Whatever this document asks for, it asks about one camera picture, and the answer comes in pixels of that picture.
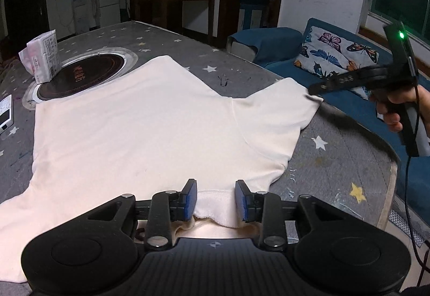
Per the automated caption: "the white tissue pack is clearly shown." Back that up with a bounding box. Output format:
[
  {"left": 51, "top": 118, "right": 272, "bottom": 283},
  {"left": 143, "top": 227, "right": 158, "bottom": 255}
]
[{"left": 18, "top": 30, "right": 62, "bottom": 84}]

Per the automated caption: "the light blue cabinet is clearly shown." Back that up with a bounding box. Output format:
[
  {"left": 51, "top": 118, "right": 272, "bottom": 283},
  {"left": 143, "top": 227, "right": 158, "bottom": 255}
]
[{"left": 239, "top": 0, "right": 269, "bottom": 29}]

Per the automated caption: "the white water dispenser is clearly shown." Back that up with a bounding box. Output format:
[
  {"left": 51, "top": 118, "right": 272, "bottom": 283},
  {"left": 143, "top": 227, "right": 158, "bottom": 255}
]
[{"left": 73, "top": 3, "right": 88, "bottom": 34}]

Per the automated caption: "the butterfly print pillow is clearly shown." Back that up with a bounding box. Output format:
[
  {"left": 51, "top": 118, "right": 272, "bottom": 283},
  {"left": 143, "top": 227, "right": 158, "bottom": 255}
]
[{"left": 294, "top": 25, "right": 380, "bottom": 100}]

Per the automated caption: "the cream shirt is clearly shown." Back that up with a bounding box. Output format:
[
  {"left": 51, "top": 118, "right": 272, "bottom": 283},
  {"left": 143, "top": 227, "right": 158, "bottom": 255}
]
[{"left": 0, "top": 56, "right": 324, "bottom": 283}]

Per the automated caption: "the white remote control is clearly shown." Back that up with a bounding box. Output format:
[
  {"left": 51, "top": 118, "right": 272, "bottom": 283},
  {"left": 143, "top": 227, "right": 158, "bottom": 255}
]
[{"left": 0, "top": 94, "right": 15, "bottom": 133}]

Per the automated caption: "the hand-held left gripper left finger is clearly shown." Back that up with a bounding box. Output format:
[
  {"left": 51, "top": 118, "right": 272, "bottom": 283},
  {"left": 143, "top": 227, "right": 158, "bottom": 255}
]
[{"left": 87, "top": 178, "right": 198, "bottom": 249}]

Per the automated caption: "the dark entrance door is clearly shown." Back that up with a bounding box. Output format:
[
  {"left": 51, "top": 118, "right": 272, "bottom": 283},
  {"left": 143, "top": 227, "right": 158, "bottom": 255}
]
[{"left": 3, "top": 0, "right": 46, "bottom": 39}]

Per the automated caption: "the person's right hand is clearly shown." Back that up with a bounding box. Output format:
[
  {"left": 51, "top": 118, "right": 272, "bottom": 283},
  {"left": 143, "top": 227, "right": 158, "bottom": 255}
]
[{"left": 375, "top": 85, "right": 430, "bottom": 136}]

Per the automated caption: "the blue sofa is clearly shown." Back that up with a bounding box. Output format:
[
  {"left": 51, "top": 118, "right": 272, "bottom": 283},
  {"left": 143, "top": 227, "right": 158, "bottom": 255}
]
[{"left": 228, "top": 18, "right": 430, "bottom": 226}]

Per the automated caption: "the black cable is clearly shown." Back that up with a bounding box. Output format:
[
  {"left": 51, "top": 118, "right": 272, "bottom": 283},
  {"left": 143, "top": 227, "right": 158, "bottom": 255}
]
[{"left": 405, "top": 57, "right": 430, "bottom": 285}]

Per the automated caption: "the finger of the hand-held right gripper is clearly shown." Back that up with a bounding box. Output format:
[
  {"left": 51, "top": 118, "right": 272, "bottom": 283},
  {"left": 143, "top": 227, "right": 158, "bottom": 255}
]
[{"left": 308, "top": 72, "right": 365, "bottom": 95}]

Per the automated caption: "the round black induction cooktop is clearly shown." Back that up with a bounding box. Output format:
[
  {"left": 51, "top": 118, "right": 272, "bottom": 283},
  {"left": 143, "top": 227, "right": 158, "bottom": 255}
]
[{"left": 22, "top": 47, "right": 139, "bottom": 111}]

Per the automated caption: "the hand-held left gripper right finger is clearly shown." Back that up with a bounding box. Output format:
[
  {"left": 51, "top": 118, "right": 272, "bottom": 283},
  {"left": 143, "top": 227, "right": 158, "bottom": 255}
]
[{"left": 234, "top": 179, "right": 341, "bottom": 249}]

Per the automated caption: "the grey star tablecloth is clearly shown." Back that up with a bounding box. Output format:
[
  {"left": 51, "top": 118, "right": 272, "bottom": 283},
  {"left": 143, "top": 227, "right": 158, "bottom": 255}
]
[{"left": 0, "top": 20, "right": 399, "bottom": 296}]

